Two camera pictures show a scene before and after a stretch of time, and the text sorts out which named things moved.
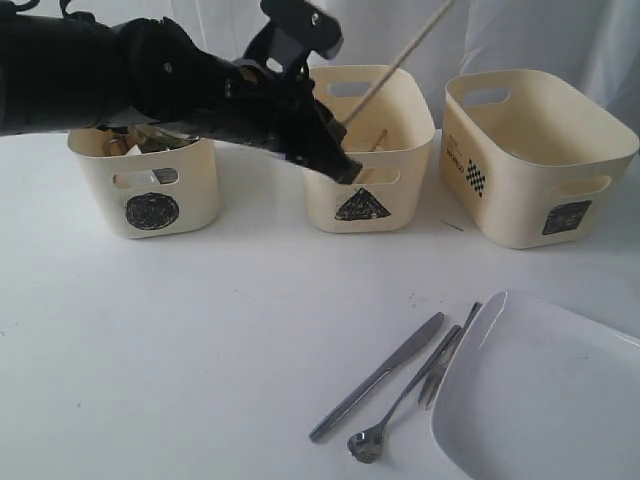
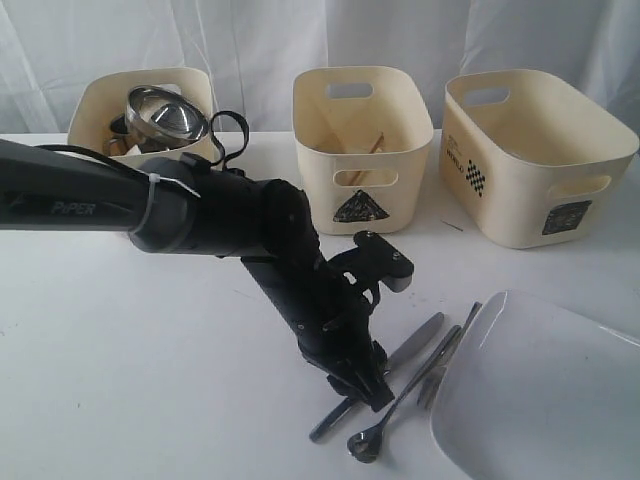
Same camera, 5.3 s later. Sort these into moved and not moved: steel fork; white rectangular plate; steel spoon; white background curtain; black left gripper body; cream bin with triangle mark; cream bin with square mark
Moved: black left gripper body
Not moved: steel spoon; cream bin with triangle mark; steel fork; white background curtain; cream bin with square mark; white rectangular plate
